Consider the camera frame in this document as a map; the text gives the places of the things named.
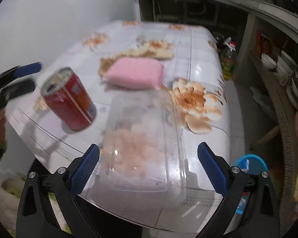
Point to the oil bottle on floor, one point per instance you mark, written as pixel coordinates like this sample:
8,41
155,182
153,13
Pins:
227,54

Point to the grey kitchen counter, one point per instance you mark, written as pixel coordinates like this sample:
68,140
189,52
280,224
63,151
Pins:
226,0

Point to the pink scrub sponge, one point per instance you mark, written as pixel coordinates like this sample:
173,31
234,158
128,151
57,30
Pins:
136,73

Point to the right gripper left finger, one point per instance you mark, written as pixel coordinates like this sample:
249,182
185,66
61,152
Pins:
35,216

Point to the floral tablecloth table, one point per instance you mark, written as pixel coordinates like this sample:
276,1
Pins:
193,78

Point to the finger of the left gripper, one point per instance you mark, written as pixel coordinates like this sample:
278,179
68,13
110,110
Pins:
20,71
16,90

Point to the white bowl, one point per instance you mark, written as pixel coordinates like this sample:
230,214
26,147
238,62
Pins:
268,62

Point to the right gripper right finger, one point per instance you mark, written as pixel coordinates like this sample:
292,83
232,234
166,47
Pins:
260,217

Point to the clear plastic tray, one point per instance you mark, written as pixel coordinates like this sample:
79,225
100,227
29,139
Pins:
143,149

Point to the red milk drink can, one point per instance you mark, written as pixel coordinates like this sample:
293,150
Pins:
66,96

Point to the stack of white dishes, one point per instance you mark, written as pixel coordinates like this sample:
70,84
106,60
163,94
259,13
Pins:
286,64

